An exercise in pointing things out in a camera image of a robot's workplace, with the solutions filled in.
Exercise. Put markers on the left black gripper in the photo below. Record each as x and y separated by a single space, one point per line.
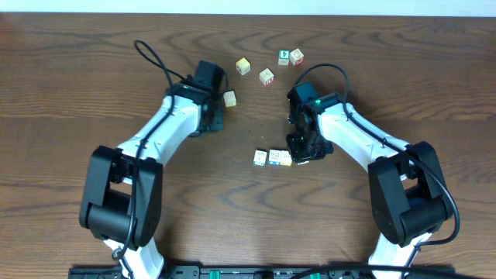
214 122

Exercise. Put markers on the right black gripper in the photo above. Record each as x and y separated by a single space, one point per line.
296 153

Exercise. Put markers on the pale yellow block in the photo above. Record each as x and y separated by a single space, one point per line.
286 159
229 98

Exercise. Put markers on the teal edged block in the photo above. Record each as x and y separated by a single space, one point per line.
260 158

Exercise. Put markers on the red soccer letter block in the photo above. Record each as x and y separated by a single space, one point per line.
296 57

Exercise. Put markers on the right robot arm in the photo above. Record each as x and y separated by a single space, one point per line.
409 199

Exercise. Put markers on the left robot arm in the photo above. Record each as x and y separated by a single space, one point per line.
122 198

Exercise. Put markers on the yellow top block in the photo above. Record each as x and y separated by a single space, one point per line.
243 66

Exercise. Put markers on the red sided center block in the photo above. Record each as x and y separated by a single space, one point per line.
266 76

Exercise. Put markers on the green framed block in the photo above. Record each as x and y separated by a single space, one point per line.
283 57

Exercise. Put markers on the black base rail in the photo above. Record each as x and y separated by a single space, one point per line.
334 270

